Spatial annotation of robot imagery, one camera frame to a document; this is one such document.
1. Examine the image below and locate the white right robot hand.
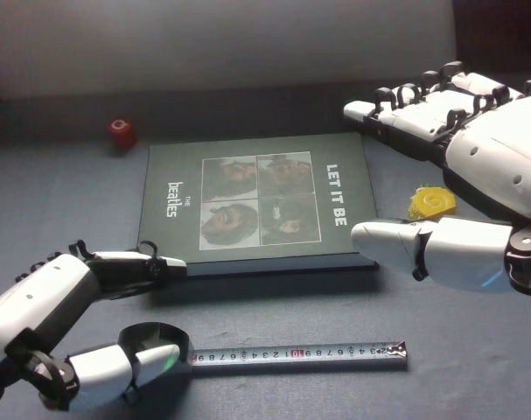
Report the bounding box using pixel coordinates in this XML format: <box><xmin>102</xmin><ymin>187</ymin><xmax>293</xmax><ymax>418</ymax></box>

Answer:
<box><xmin>342</xmin><ymin>60</ymin><xmax>531</xmax><ymax>298</ymax></box>

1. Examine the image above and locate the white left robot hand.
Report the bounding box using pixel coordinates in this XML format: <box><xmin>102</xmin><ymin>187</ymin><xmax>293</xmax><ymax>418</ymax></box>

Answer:
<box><xmin>0</xmin><ymin>239</ymin><xmax>188</xmax><ymax>415</ymax></box>

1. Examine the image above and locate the grey tape measure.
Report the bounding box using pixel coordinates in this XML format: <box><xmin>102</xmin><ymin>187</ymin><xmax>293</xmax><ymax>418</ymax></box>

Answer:
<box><xmin>118</xmin><ymin>322</ymin><xmax>409</xmax><ymax>373</ymax></box>

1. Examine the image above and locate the black hardcover book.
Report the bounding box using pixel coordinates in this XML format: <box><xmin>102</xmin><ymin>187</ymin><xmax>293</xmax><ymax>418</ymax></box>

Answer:
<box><xmin>136</xmin><ymin>132</ymin><xmax>380</xmax><ymax>279</ymax></box>

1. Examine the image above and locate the yellow swirl toy roll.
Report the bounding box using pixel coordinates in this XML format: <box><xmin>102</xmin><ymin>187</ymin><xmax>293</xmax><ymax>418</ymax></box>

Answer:
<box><xmin>407</xmin><ymin>183</ymin><xmax>458</xmax><ymax>220</ymax></box>

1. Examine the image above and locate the red cylinder block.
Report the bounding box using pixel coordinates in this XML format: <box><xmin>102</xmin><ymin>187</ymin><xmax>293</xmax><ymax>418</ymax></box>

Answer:
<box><xmin>107</xmin><ymin>116</ymin><xmax>138</xmax><ymax>152</ymax></box>

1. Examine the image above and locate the grey table cloth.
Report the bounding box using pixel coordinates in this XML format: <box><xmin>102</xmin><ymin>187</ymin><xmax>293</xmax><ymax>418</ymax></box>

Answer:
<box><xmin>0</xmin><ymin>82</ymin><xmax>531</xmax><ymax>420</ymax></box>

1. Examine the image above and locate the pale backdrop board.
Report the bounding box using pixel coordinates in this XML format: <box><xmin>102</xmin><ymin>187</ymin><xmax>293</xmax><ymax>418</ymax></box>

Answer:
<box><xmin>0</xmin><ymin>0</ymin><xmax>457</xmax><ymax>102</ymax></box>

